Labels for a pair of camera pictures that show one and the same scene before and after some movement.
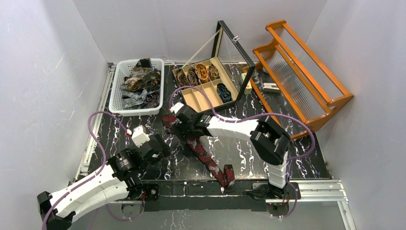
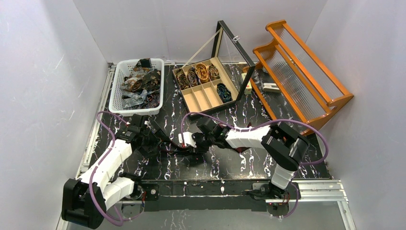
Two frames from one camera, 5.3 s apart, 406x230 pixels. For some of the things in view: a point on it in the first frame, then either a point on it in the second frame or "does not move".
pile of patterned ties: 141,89 does not move
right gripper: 177,121 → 197,141
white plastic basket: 137,87 does not move
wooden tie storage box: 207,74 does not move
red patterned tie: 224,178 → 181,148
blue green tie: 223,93 does not move
